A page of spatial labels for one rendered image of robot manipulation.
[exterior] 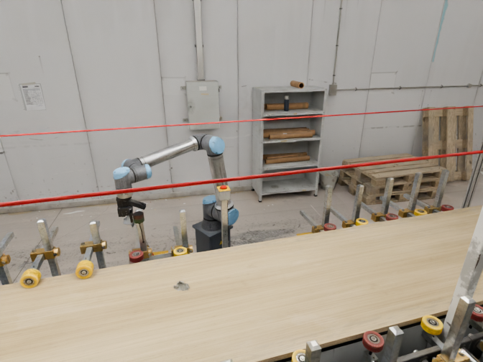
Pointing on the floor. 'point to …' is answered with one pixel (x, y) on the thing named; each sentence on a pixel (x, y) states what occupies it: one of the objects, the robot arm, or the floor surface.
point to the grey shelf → (289, 185)
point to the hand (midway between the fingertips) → (133, 225)
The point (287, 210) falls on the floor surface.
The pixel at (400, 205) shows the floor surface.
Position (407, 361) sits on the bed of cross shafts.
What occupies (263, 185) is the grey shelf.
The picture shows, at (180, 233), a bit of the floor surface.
